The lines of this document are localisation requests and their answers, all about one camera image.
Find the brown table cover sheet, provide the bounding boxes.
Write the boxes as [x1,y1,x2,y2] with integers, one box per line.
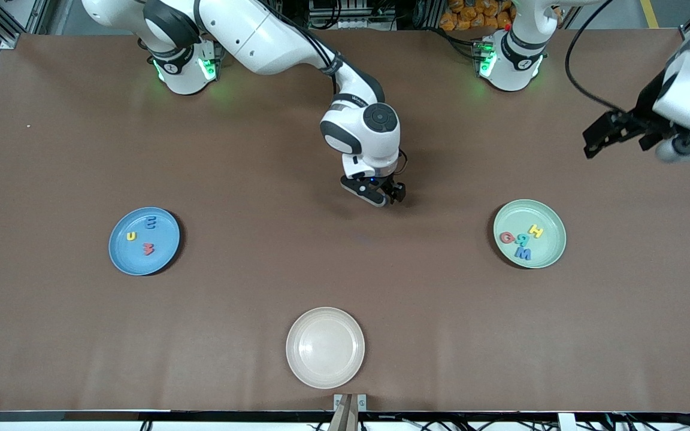
[0,29,690,414]

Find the light green round plate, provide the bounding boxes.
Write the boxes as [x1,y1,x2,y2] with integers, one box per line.
[493,199,567,269]

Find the grey equipment rack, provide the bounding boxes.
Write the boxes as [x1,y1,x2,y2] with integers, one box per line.
[309,0,397,31]

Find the beige round plate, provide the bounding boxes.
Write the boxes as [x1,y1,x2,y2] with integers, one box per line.
[286,306,366,390]

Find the pile of orange objects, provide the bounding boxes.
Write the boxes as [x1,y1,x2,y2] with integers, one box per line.
[440,0,513,32]

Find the blue round plate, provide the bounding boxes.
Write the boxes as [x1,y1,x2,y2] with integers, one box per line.
[108,207,181,277]

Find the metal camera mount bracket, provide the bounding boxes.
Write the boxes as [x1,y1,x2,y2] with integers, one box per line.
[333,393,368,431]

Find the aluminium frame post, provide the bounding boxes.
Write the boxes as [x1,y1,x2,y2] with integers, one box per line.
[0,0,43,50]

